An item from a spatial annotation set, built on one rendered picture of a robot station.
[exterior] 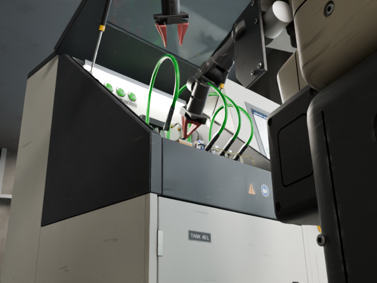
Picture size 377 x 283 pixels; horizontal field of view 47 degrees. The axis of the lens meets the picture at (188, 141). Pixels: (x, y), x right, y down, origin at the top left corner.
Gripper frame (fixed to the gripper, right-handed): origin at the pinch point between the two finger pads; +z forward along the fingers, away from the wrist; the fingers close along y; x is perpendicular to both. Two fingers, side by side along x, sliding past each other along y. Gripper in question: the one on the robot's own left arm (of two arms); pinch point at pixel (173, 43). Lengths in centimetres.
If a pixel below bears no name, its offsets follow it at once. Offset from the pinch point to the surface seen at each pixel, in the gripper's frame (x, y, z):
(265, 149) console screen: -25, -46, 57
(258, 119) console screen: -40, -50, 49
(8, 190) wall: -613, 165, 358
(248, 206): 32, -12, 45
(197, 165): 32.2, 3.5, 27.8
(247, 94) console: -52, -49, 40
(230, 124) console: -30, -31, 44
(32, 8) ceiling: -344, 54, 23
